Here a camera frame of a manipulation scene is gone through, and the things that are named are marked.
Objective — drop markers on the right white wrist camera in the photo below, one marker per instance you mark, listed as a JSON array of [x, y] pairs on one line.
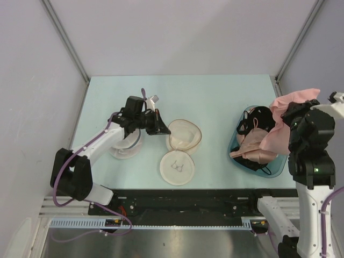
[[335, 108]]

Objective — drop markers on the pink bra from bag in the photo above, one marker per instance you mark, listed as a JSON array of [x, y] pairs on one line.
[[277, 140]]

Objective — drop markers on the teal plastic basin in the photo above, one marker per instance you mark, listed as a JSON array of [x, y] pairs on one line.
[[276, 166]]

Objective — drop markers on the black bra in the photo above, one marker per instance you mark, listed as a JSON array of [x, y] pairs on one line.
[[266, 122]]

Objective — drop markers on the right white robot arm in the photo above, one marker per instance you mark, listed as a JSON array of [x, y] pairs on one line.
[[315, 181]]

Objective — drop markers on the aluminium frame post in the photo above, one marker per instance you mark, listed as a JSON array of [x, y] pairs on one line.
[[61, 32], [311, 17]]

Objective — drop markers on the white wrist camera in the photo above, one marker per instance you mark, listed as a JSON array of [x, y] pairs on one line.
[[151, 101], [335, 108]]

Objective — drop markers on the pink mesh laundry bag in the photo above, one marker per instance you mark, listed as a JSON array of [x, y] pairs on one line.
[[177, 166]]

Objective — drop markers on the grey-trimmed mesh laundry bag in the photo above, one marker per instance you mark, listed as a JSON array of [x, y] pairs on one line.
[[129, 147]]

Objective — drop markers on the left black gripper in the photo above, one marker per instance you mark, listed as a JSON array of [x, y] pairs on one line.
[[158, 127]]

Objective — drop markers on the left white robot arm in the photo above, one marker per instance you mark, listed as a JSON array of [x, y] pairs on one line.
[[71, 173]]

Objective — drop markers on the right aluminium frame post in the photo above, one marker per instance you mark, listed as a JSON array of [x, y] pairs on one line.
[[311, 17]]

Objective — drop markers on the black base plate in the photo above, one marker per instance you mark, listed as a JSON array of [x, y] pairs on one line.
[[189, 208]]

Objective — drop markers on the aluminium side rail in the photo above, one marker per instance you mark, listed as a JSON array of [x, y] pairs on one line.
[[285, 179]]

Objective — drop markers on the left aluminium frame post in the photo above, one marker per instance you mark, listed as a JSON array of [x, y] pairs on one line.
[[61, 32]]

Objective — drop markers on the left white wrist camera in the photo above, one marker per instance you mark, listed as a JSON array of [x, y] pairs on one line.
[[151, 101]]

